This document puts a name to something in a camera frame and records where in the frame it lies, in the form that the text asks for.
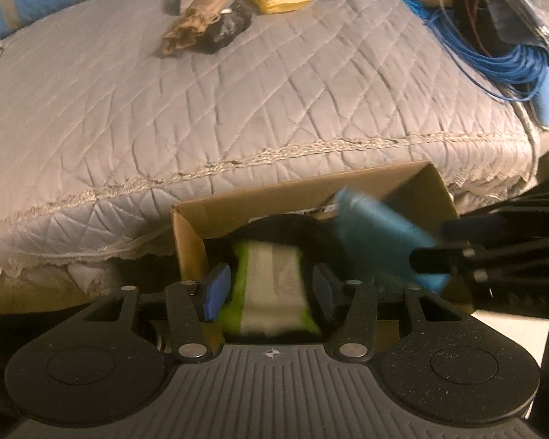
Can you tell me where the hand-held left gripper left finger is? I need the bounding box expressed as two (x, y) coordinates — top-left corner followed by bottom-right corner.
(79, 263), (233, 363)

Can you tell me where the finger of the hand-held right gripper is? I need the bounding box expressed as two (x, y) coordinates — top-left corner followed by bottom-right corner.
(440, 216), (504, 243)
(409, 246), (479, 281)

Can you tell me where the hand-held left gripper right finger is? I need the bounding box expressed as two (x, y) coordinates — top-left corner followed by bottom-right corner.
(312, 264), (465, 361)

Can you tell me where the green white black cloth item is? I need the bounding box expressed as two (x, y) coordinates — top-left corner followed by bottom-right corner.
(217, 238), (323, 341)

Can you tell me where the blue tissue packet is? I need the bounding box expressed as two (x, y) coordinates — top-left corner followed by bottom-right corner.
(333, 187), (453, 293)

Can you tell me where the brown cardboard box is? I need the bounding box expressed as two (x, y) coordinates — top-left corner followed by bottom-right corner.
(170, 161), (474, 348)

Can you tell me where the black cloth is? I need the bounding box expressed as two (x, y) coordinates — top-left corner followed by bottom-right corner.
(197, 0), (253, 53)

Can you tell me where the tan cloth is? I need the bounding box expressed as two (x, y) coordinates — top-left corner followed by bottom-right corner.
(160, 0), (234, 58)

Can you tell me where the white bed sheet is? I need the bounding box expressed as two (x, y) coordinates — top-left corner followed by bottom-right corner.
(0, 249), (184, 316)

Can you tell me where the dark grey bag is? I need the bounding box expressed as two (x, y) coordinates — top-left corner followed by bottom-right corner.
(478, 0), (549, 74)

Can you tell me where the blue cable coil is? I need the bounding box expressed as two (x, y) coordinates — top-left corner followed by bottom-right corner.
(400, 0), (549, 101)

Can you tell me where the red cable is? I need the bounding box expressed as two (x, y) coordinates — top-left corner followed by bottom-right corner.
(457, 0), (481, 42)

